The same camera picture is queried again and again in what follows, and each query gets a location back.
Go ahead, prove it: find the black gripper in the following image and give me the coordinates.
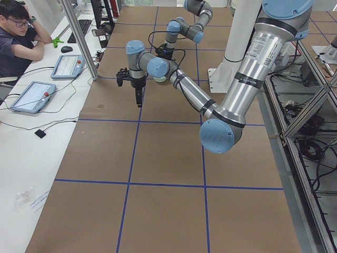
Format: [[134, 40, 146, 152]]
[[131, 77, 146, 108], [161, 48, 174, 60]]

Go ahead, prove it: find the mint green ceramic bowl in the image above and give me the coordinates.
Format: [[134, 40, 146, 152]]
[[153, 77, 166, 83]]

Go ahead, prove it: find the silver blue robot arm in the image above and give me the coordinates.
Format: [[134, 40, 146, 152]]
[[156, 0, 213, 60], [126, 1, 313, 153]]

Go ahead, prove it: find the black monitor stand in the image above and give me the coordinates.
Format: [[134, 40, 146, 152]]
[[91, 0, 115, 37]]

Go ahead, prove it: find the far blue teach pendant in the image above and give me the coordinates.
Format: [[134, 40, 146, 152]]
[[51, 55, 85, 79]]

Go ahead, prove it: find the blue teach pendant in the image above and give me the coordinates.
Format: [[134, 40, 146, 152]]
[[51, 55, 85, 79], [10, 81, 56, 114]]

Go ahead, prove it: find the black computer mouse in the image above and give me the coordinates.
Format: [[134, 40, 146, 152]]
[[61, 46, 73, 53]]

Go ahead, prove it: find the black keyboard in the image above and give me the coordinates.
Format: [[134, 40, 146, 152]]
[[67, 19, 93, 44]]

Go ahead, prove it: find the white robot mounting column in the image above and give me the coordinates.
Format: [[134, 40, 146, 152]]
[[209, 0, 262, 93]]

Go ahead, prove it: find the green plastic tool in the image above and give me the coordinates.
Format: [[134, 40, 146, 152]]
[[52, 37, 64, 48]]

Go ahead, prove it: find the near blue teach pendant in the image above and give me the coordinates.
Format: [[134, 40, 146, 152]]
[[10, 81, 56, 114]]

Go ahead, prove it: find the small black square pad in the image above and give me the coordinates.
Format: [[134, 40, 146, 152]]
[[34, 129, 46, 139]]

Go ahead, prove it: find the seated person dark shirt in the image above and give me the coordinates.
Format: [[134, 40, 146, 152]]
[[1, 1, 52, 78]]

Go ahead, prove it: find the white power strip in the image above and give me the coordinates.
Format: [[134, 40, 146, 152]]
[[284, 100, 295, 108]]

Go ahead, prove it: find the clear plastic bag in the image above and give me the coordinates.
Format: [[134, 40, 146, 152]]
[[14, 187, 36, 211]]

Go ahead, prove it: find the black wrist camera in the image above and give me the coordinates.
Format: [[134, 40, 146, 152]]
[[116, 67, 130, 87], [155, 44, 166, 55]]

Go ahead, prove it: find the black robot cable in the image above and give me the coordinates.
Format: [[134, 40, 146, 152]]
[[168, 48, 219, 116]]

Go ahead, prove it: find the aluminium frame post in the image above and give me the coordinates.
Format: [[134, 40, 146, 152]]
[[61, 0, 98, 81]]

